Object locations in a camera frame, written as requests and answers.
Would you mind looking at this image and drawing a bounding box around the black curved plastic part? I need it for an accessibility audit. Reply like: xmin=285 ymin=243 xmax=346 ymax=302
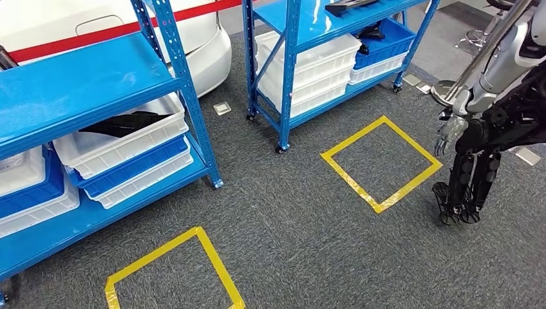
xmin=79 ymin=111 xmax=171 ymax=138

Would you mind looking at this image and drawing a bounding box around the white plastic crate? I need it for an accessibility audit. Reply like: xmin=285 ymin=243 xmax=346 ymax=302
xmin=257 ymin=64 xmax=355 ymax=119
xmin=348 ymin=51 xmax=408 ymax=86
xmin=84 ymin=147 xmax=195 ymax=210
xmin=255 ymin=30 xmax=362 ymax=88
xmin=53 ymin=93 xmax=189 ymax=180
xmin=0 ymin=145 xmax=47 ymax=198
xmin=0 ymin=179 xmax=80 ymax=239

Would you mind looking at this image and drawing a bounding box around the blue metal shelf rack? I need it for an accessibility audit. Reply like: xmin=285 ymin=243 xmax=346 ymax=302
xmin=0 ymin=0 xmax=225 ymax=306
xmin=242 ymin=0 xmax=440 ymax=155

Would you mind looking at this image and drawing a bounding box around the silver black humanoid robot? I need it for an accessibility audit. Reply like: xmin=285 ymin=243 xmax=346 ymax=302
xmin=431 ymin=0 xmax=546 ymax=226

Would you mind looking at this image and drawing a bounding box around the white car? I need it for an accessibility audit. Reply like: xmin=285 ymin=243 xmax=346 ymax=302
xmin=0 ymin=0 xmax=233 ymax=99

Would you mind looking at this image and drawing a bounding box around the chrome chair base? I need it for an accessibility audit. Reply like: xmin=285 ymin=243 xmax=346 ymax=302
xmin=453 ymin=0 xmax=515 ymax=57

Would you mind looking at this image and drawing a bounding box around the yellow floor tape square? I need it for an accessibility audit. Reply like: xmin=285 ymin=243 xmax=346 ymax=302
xmin=321 ymin=115 xmax=444 ymax=214
xmin=104 ymin=227 xmax=246 ymax=309

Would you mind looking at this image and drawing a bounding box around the blue plastic crate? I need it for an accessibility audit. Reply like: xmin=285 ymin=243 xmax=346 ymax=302
xmin=0 ymin=147 xmax=66 ymax=219
xmin=68 ymin=135 xmax=191 ymax=199
xmin=352 ymin=17 xmax=417 ymax=71

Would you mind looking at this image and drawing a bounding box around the steel support stand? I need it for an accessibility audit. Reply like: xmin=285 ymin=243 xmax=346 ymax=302
xmin=431 ymin=0 xmax=536 ymax=108

